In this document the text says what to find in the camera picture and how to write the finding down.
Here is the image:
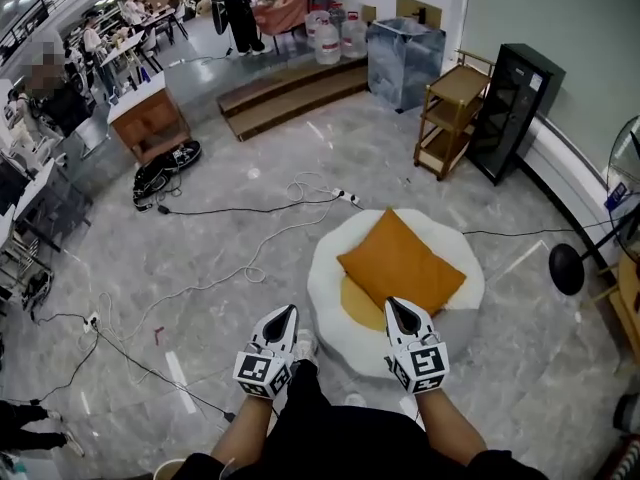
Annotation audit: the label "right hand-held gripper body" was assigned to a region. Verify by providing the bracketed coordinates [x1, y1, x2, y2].
[384, 335, 451, 395]

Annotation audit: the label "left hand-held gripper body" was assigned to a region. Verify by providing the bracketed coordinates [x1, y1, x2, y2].
[233, 335, 298, 400]

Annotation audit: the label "orange pillow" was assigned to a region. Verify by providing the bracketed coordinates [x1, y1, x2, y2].
[336, 206, 468, 318]

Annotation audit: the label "person's left forearm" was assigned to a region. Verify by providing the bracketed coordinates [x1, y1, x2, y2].
[209, 393, 282, 470]

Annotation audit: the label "person's right forearm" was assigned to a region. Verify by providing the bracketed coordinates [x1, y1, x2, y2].
[414, 388, 489, 467]

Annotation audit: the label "white egg-shaped floor cushion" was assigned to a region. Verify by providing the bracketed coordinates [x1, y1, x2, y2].
[306, 207, 485, 380]

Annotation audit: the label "person's left white shoe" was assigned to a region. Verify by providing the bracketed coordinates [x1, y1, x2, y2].
[294, 328, 319, 375]

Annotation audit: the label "person's black trousers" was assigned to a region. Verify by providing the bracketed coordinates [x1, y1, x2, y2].
[264, 360, 436, 480]

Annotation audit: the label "person's black shirt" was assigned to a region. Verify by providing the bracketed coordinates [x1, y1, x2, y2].
[169, 446, 551, 480]

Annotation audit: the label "white bucket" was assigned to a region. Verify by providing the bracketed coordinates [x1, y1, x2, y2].
[152, 458, 189, 480]

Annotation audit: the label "black fan base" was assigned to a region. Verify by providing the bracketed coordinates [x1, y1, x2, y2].
[548, 115, 640, 297]

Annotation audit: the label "black equipment bag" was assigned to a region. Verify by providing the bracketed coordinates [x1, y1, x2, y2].
[132, 139, 203, 213]

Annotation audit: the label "light wooden rack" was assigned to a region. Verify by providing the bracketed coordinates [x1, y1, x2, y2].
[592, 252, 640, 364]

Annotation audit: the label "black glass-door cabinet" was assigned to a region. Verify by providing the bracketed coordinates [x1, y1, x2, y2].
[465, 42, 567, 187]

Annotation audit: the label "wooden steps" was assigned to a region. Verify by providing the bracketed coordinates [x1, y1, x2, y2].
[216, 57, 371, 143]

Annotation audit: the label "wooden shelf trolley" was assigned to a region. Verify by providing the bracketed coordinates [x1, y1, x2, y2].
[413, 49, 496, 182]

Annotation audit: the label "clear plastic bin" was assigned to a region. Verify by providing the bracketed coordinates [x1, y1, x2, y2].
[365, 16, 447, 114]

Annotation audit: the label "brown cardboard panel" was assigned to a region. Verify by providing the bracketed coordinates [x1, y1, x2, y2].
[395, 0, 444, 32]

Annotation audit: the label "white table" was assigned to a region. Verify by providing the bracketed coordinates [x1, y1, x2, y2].
[99, 30, 146, 69]

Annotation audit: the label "orange cloth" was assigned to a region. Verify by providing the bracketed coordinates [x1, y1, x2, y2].
[252, 0, 316, 37]

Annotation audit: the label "black metal railing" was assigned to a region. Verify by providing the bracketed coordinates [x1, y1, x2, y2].
[0, 0, 109, 64]

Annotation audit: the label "black floor cable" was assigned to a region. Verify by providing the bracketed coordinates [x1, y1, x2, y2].
[29, 312, 236, 423]

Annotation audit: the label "black fan cable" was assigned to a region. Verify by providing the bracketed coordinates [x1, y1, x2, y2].
[462, 220, 616, 238]

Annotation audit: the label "black power cable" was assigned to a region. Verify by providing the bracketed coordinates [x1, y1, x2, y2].
[158, 192, 347, 217]

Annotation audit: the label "coiled white cable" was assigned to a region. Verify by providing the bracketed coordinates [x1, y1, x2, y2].
[286, 171, 346, 204]

